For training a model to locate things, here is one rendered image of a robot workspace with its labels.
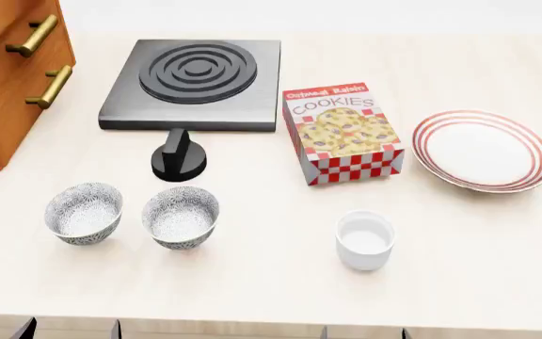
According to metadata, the grey patterned bowl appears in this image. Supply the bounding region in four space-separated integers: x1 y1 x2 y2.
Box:
43 181 125 247
140 186 221 251

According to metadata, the white plate with red rings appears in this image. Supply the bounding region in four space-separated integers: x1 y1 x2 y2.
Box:
411 108 542 194

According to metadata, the dark grey stove plate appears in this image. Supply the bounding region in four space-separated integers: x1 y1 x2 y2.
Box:
97 39 282 133

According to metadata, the black stove knob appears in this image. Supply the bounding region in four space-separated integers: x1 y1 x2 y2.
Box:
151 127 208 184

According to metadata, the white ramekin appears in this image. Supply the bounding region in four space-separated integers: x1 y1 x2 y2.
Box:
334 209 396 272

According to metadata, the brass drawer handle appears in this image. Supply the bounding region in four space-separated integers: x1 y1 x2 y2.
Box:
24 64 73 110
5 13 59 59

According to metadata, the oatmeal raisin cookies box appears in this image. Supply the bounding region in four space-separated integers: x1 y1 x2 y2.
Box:
281 82 406 187

